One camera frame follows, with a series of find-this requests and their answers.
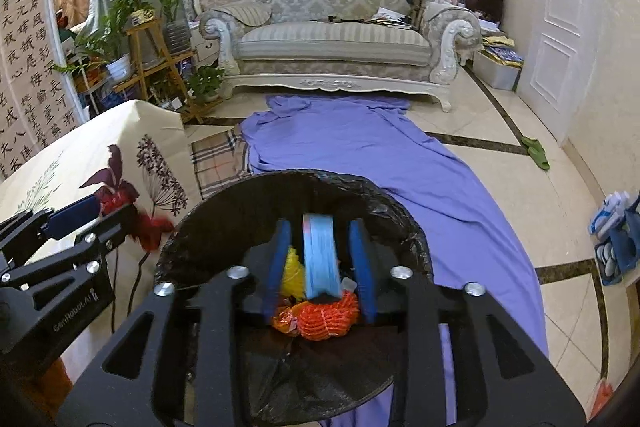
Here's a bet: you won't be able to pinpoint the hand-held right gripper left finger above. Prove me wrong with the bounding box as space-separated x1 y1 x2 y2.
54 218 293 427

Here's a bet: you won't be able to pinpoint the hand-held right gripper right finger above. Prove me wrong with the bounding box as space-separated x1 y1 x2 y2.
348 218 587 427

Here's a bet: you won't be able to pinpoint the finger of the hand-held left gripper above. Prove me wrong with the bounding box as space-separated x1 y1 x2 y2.
0 205 140 290
0 194 101 265

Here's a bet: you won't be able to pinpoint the yellow foam net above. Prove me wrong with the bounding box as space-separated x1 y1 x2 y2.
280 246 307 300

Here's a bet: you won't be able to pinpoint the orange snack bag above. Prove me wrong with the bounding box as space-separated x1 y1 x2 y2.
271 302 306 338

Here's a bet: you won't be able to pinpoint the orange foam net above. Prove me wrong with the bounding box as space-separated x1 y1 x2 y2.
297 291 361 342

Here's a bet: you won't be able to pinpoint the black lined bin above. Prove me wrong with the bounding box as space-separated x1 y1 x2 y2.
154 171 435 410

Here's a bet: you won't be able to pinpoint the floral tablecloth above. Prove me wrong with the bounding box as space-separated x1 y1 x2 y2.
0 99 201 368

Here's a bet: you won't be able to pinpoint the person's orange clothing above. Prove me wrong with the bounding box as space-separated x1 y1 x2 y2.
30 357 74 419

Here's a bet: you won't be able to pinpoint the plaid cloth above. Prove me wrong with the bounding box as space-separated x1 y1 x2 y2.
191 128 252 201

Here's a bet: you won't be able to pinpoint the purple cloth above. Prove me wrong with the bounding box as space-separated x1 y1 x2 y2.
240 94 551 425

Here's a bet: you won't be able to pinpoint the calligraphy folding screen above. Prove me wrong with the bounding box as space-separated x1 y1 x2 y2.
0 0 81 180

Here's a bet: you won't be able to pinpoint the wooden plant stand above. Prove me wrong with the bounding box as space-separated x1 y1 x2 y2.
115 19 221 124

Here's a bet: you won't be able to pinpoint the small potted plant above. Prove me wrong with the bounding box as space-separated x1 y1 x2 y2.
185 66 227 104

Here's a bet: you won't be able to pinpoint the fern in white pot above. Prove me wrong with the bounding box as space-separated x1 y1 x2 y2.
52 0 148 84

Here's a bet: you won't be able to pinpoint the ornate white sofa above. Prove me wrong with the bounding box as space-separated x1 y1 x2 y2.
192 0 483 112

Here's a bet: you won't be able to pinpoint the grey storage box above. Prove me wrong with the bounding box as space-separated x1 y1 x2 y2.
472 48 524 91

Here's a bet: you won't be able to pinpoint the blue white shoes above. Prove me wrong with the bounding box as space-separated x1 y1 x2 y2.
589 191 632 236

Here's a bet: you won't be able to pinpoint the stack of papers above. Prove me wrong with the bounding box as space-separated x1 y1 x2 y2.
362 6 417 28

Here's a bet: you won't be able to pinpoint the striped sofa cushion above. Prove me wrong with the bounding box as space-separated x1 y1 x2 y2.
214 2 272 28

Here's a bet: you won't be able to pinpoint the white panel door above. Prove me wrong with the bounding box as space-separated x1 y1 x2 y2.
516 0 597 138

